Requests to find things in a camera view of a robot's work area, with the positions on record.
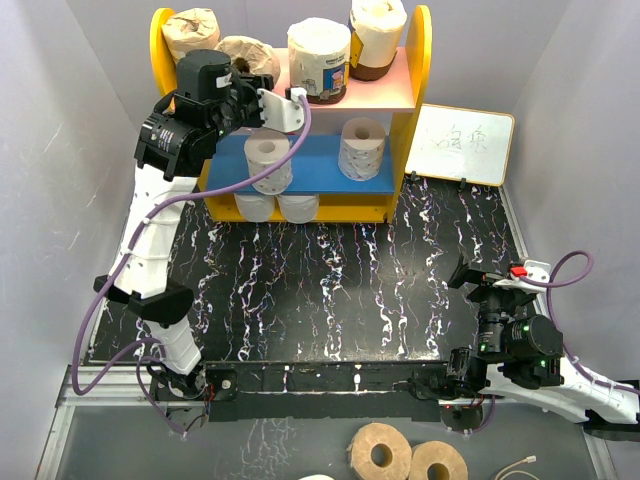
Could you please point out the white roll at bottom edge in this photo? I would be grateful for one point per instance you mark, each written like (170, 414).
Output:
(317, 477)

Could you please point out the yellow shelf with coloured boards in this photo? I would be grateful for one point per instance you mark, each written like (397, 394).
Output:
(394, 101)

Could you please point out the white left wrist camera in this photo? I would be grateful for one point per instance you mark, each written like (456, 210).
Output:
(283, 114)

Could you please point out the patterned white paper roll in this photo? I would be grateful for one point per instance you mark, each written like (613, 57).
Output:
(361, 148)

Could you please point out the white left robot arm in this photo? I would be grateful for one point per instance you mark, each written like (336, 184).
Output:
(169, 159)

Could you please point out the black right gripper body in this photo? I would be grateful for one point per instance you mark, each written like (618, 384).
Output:
(496, 307)

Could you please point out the brown roll front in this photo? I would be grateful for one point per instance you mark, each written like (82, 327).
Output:
(193, 29)

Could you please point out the beige roll back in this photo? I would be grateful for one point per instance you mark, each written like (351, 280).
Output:
(376, 28)

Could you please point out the beige roll front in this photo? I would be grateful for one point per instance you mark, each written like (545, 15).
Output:
(318, 58)

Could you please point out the brown roll back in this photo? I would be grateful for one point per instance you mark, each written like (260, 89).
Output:
(250, 56)

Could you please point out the tan roll on floor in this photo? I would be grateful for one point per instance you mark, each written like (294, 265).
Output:
(379, 451)
(437, 460)

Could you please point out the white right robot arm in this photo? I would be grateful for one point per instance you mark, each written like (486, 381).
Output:
(526, 359)

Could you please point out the small whiteboard with writing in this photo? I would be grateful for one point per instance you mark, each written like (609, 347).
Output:
(459, 144)

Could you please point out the tan roll on floor left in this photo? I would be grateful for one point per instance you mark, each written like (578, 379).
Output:
(379, 451)

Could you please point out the tan roll on floor right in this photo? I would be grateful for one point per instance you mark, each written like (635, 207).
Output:
(437, 460)

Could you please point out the beige roll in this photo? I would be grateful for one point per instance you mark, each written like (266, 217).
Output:
(376, 28)
(318, 58)

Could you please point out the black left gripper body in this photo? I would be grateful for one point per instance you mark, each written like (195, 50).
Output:
(244, 107)

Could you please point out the brown roll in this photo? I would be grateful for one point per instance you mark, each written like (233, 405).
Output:
(193, 29)
(250, 56)

